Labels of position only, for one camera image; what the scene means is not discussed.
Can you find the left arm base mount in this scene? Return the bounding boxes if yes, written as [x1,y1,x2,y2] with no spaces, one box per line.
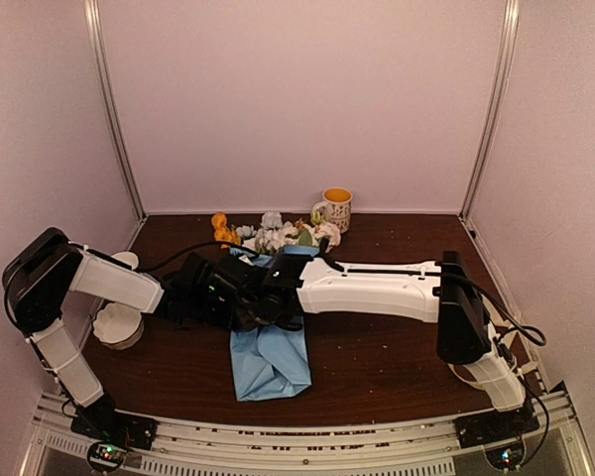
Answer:
[70,407,158,450]

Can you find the cream ribbon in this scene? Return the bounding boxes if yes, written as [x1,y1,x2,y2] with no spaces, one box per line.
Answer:
[483,297,533,361]

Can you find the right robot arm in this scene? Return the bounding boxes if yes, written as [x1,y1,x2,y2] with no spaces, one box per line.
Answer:
[230,248,527,438]

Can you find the white scalloped dish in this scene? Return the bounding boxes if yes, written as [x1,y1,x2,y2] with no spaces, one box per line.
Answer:
[93,302,145,350]

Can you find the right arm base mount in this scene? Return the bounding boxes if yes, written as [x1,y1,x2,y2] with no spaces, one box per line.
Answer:
[453,403,539,448]

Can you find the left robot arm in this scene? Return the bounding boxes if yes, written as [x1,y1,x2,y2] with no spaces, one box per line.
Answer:
[2,227,260,440]

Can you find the left aluminium corner post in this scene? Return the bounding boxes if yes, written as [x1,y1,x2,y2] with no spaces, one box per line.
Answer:
[83,0,147,222]

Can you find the orange fake flower stem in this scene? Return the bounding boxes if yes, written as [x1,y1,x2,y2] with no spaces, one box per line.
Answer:
[210,212,242,248]

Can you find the right aluminium corner post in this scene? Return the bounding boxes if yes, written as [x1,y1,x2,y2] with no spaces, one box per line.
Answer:
[459,0,522,222]

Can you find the floral ceramic mug yellow inside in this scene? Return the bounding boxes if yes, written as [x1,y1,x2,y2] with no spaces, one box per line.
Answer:
[310,187,353,234]

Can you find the aluminium corner post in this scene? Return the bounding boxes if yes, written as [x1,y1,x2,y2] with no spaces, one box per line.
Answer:
[83,0,147,222]
[459,0,522,222]

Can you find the blue fake flower stems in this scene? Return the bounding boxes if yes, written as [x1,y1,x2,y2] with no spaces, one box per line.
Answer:
[236,211,298,255]

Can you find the front aluminium rail base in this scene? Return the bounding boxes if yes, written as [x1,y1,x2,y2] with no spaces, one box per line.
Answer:
[19,392,595,475]

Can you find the blue wrapping paper sheet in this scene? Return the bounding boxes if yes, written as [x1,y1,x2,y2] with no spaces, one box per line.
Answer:
[226,243,318,402]

